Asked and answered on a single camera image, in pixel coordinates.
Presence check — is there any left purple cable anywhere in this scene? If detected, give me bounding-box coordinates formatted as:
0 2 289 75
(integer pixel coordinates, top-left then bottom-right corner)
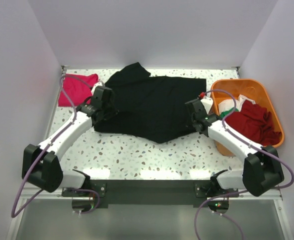
10 74 103 219

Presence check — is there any folded pink t shirt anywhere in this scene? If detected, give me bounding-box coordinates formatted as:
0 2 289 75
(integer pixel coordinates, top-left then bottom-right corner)
62 74 99 106

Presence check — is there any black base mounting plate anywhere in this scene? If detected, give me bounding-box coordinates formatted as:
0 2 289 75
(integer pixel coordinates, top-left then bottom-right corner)
61 180 239 209

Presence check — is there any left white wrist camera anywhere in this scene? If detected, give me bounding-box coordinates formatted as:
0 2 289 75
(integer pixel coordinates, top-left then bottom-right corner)
91 80 105 95

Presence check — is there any green t shirt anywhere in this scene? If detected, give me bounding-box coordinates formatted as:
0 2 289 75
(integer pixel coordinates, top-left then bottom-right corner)
219 107 239 119

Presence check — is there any white t shirt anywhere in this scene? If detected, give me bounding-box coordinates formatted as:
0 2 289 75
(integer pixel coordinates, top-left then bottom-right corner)
218 94 256 114

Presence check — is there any dark red t shirt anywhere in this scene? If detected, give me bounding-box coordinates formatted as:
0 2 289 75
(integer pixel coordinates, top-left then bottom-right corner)
225 100 281 146

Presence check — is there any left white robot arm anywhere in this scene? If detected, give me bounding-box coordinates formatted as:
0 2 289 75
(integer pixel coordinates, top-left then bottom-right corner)
21 86 118 196

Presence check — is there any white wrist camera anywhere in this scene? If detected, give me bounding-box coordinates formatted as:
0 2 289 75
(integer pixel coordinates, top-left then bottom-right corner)
91 80 105 95
198 92 214 114

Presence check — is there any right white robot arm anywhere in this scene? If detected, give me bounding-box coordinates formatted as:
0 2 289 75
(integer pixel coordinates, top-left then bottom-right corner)
185 98 284 197

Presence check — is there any orange plastic basket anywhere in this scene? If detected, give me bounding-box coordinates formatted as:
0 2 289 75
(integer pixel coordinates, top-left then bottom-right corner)
211 79 285 148

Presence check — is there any black t shirt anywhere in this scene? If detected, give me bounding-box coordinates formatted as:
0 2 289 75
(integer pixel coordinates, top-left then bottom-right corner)
94 62 207 144

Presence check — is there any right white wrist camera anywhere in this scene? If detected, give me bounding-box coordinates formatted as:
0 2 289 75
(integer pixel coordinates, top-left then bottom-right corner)
198 92 214 114

